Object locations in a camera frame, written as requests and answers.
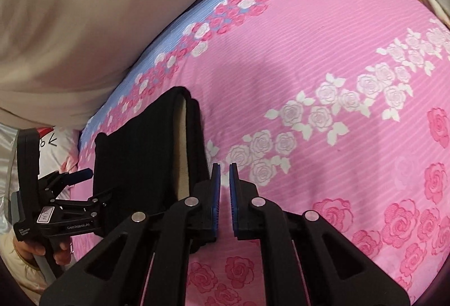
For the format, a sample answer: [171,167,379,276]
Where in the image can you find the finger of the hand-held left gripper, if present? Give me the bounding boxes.
[53,188,115,211]
[41,169,94,196]

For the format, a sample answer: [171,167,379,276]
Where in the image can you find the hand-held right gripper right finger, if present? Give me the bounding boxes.
[229,163,411,306]

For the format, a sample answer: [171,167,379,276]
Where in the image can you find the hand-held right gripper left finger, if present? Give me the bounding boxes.
[40,163,221,306]

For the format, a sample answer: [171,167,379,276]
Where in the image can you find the black pants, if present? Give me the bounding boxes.
[92,85,212,255]

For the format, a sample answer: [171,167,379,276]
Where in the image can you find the person's left forearm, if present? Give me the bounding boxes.
[3,250,48,296]

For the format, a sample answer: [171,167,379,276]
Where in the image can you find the person's left hand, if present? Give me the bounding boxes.
[15,238,73,266]

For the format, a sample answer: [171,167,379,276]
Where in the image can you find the cartoon cat pillow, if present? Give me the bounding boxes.
[37,126,83,187]

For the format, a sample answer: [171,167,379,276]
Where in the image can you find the white satin cloth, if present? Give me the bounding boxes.
[0,123,22,222]

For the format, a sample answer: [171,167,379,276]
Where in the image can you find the beige cloth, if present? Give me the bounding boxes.
[0,0,366,138]

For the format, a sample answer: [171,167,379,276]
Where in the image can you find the pink floral bed sheet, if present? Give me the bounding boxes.
[70,0,450,306]

